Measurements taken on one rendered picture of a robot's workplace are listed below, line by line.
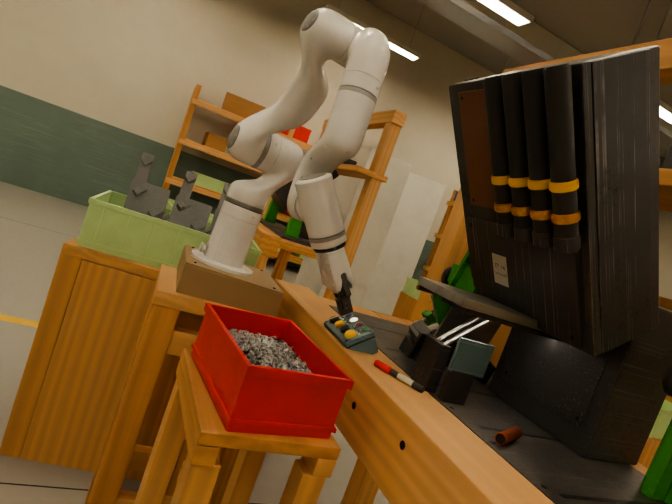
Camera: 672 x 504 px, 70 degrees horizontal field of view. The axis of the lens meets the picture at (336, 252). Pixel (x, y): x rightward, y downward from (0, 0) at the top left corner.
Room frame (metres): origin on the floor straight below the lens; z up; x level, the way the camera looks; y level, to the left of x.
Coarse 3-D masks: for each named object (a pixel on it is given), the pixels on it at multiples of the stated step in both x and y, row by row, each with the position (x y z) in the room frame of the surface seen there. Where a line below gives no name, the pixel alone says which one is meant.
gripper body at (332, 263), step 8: (336, 248) 1.07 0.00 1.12; (320, 256) 1.09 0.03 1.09; (328, 256) 1.06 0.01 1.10; (336, 256) 1.06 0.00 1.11; (344, 256) 1.07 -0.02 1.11; (320, 264) 1.11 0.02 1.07; (328, 264) 1.06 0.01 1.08; (336, 264) 1.06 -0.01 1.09; (344, 264) 1.07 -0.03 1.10; (320, 272) 1.14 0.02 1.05; (328, 272) 1.08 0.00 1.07; (336, 272) 1.06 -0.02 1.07; (344, 272) 1.07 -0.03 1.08; (328, 280) 1.09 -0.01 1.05; (336, 280) 1.06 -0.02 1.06; (352, 280) 1.08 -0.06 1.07; (328, 288) 1.11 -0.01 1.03; (336, 288) 1.07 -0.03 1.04
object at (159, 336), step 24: (168, 312) 1.25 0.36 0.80; (144, 336) 1.24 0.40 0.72; (168, 336) 1.26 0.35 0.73; (192, 336) 1.30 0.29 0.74; (144, 360) 1.25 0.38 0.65; (144, 384) 1.25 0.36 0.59; (120, 408) 1.24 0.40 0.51; (144, 408) 1.26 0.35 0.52; (120, 432) 1.25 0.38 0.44; (120, 456) 1.25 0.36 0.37; (144, 456) 1.52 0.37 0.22; (96, 480) 1.24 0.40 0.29; (120, 480) 1.26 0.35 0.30
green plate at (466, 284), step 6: (468, 252) 1.20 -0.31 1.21; (468, 258) 1.21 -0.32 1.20; (462, 264) 1.21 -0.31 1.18; (468, 264) 1.21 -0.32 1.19; (456, 270) 1.22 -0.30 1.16; (462, 270) 1.21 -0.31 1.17; (468, 270) 1.20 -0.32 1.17; (456, 276) 1.22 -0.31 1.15; (462, 276) 1.21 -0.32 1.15; (468, 276) 1.19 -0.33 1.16; (450, 282) 1.23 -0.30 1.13; (456, 282) 1.22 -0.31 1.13; (462, 282) 1.21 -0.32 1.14; (468, 282) 1.19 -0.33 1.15; (462, 288) 1.20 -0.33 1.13; (468, 288) 1.18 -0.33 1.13; (474, 288) 1.16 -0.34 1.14
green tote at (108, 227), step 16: (112, 192) 2.01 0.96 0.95; (96, 208) 1.63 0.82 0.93; (112, 208) 1.64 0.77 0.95; (96, 224) 1.64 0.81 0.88; (112, 224) 1.65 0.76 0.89; (128, 224) 1.67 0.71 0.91; (144, 224) 1.69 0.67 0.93; (160, 224) 1.70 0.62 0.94; (176, 224) 1.72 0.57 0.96; (208, 224) 2.14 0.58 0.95; (80, 240) 1.62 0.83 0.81; (96, 240) 1.64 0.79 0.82; (112, 240) 1.66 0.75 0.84; (128, 240) 1.67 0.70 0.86; (144, 240) 1.69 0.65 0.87; (160, 240) 1.71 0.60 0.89; (176, 240) 1.72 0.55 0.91; (192, 240) 1.74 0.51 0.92; (208, 240) 1.76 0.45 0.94; (128, 256) 1.68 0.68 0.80; (144, 256) 1.69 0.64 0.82; (160, 256) 1.71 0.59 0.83; (176, 256) 1.73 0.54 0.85; (256, 256) 1.82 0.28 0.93
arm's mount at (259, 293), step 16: (192, 272) 1.28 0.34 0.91; (208, 272) 1.30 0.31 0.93; (224, 272) 1.33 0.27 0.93; (256, 272) 1.54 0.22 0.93; (176, 288) 1.29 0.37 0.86; (192, 288) 1.29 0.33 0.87; (208, 288) 1.30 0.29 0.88; (224, 288) 1.31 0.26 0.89; (240, 288) 1.33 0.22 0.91; (256, 288) 1.34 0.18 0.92; (272, 288) 1.38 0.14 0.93; (224, 304) 1.32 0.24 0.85; (240, 304) 1.33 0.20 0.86; (256, 304) 1.35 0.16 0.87; (272, 304) 1.36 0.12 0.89
